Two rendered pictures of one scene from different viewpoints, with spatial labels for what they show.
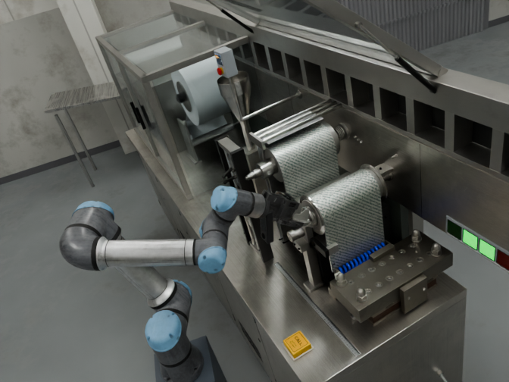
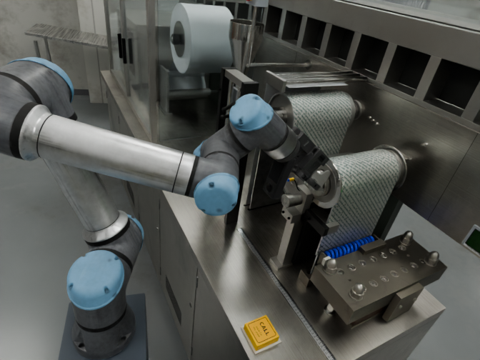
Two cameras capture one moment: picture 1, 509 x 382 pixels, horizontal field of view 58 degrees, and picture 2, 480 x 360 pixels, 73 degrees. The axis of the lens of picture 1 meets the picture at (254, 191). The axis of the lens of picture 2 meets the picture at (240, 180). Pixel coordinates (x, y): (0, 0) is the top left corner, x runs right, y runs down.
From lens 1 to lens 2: 0.74 m
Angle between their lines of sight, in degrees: 11
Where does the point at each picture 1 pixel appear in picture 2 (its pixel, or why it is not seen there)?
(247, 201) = (281, 128)
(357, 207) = (373, 188)
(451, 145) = not seen: outside the picture
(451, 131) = not seen: outside the picture
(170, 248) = (156, 156)
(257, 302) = (214, 267)
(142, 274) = (89, 193)
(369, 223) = (371, 211)
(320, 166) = (328, 135)
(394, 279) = (389, 281)
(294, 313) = (257, 291)
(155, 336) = (82, 285)
